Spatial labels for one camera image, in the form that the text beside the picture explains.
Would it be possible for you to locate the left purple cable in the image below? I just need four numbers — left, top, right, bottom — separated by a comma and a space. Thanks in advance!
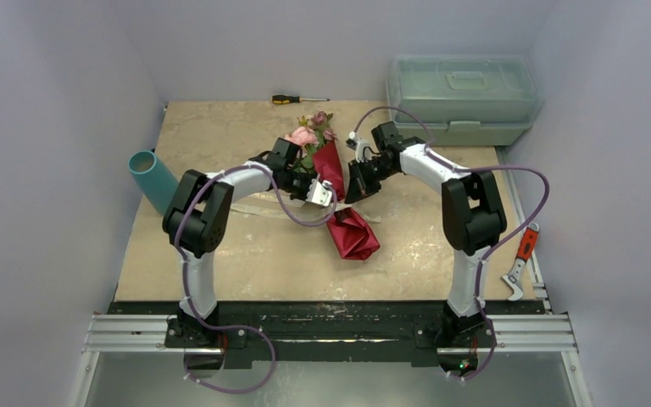
172, 164, 339, 394

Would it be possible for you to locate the teal cylindrical vase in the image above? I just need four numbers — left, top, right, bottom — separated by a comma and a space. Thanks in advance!
128, 150, 178, 216

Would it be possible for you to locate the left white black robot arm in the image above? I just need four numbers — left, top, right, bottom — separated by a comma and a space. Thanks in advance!
162, 137, 334, 347

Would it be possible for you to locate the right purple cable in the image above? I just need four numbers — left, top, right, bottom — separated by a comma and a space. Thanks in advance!
350, 106, 551, 382

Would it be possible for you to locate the cream printed ribbon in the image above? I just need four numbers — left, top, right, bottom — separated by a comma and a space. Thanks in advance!
231, 192, 381, 223

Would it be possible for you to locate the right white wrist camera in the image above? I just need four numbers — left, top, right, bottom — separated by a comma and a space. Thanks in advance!
346, 131, 373, 163

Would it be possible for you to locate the green translucent plastic toolbox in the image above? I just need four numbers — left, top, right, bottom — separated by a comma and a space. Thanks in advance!
386, 55, 543, 147

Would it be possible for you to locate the purple cable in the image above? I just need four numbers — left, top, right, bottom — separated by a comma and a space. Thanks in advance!
350, 106, 551, 382
172, 164, 339, 394

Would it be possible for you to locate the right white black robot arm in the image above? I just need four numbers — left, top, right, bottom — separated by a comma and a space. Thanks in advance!
345, 122, 507, 345

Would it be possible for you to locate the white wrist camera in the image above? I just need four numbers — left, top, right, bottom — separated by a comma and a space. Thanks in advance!
305, 179, 337, 207
346, 131, 373, 163

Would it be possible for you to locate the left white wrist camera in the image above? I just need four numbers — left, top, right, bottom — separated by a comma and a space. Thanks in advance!
305, 179, 337, 207

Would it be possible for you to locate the yellow black screwdriver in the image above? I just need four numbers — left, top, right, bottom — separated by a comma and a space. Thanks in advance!
270, 94, 330, 105

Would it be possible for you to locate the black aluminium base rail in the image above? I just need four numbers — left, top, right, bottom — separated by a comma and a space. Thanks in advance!
84, 301, 576, 373

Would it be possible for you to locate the pink flower bouquet red wrap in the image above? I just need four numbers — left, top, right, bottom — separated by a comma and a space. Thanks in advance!
285, 111, 381, 260

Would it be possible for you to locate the orange handled utility knife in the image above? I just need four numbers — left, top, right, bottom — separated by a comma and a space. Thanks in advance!
502, 222, 540, 302

